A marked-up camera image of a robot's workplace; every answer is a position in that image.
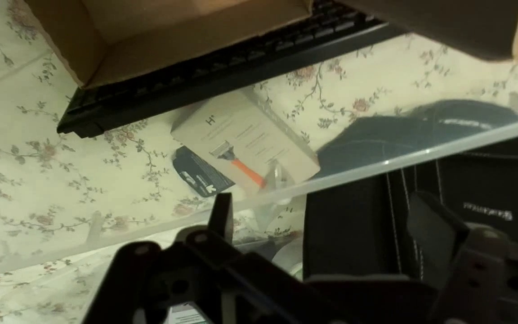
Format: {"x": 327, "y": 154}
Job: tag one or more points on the white razor package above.
{"x": 246, "y": 141}

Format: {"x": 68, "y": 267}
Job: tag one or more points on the black keyboard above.
{"x": 332, "y": 31}

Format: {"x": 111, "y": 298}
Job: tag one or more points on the clear plastic storage box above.
{"x": 391, "y": 163}

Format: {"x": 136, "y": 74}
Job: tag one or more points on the brown cardboard box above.
{"x": 105, "y": 42}

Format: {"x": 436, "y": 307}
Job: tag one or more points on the dark blue packet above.
{"x": 199, "y": 175}

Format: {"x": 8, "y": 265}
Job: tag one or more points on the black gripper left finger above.
{"x": 145, "y": 281}

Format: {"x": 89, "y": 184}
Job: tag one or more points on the black tote bag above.
{"x": 361, "y": 227}

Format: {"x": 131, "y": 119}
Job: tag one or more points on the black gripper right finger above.
{"x": 480, "y": 265}

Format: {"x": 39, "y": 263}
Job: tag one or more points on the floral bed sheet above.
{"x": 318, "y": 101}

